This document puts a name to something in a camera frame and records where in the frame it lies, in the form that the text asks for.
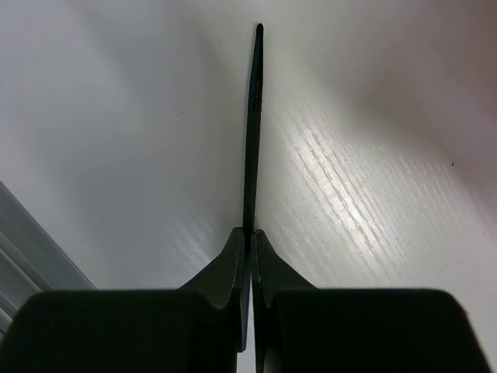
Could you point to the thin black liner brush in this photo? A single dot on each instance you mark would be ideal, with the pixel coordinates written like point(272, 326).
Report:
point(251, 164)

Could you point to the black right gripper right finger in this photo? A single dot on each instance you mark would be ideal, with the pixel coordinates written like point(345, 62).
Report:
point(302, 328)

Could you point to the aluminium rail frame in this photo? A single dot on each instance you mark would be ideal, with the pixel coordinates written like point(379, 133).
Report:
point(31, 261)

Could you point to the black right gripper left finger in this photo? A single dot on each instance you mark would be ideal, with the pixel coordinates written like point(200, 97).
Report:
point(199, 327)

